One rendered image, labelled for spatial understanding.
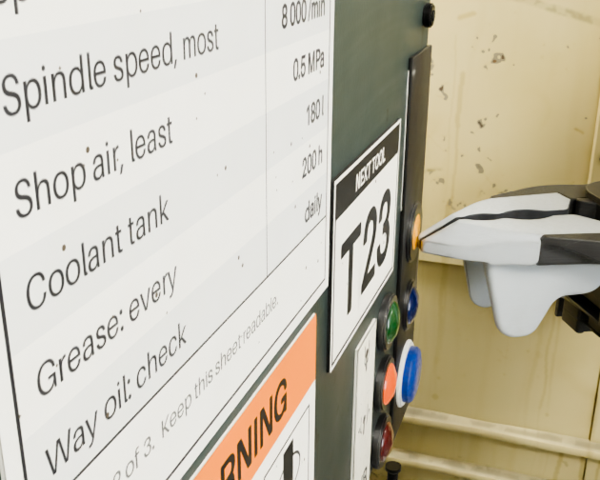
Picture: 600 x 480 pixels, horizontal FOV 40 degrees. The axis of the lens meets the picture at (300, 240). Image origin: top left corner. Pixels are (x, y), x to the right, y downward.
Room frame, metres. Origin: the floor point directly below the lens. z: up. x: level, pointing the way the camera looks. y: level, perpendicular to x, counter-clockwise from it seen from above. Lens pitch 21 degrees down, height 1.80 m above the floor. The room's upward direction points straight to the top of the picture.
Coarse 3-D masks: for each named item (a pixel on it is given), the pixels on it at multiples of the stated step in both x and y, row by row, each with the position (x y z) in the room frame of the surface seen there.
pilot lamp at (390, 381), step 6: (390, 366) 0.34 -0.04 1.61; (390, 372) 0.33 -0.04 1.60; (390, 378) 0.33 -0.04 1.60; (396, 378) 0.34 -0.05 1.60; (390, 384) 0.33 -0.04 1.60; (384, 390) 0.33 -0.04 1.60; (390, 390) 0.33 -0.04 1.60; (384, 396) 0.33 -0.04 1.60; (390, 396) 0.33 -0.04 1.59; (384, 402) 0.33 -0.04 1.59
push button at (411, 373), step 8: (408, 352) 0.38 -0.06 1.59; (416, 352) 0.38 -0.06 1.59; (408, 360) 0.37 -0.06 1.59; (416, 360) 0.38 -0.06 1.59; (408, 368) 0.37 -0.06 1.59; (416, 368) 0.37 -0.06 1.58; (408, 376) 0.37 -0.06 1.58; (416, 376) 0.38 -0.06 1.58; (408, 384) 0.37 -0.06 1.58; (416, 384) 0.38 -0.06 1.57; (408, 392) 0.37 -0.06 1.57; (408, 400) 0.37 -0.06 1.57
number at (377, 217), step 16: (384, 192) 0.32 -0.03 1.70; (368, 208) 0.30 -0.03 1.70; (384, 208) 0.32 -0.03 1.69; (368, 224) 0.30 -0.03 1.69; (384, 224) 0.32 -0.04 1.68; (368, 240) 0.30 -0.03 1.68; (384, 240) 0.32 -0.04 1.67; (368, 256) 0.30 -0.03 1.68; (384, 256) 0.33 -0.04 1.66; (368, 272) 0.30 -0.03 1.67; (368, 288) 0.30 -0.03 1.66
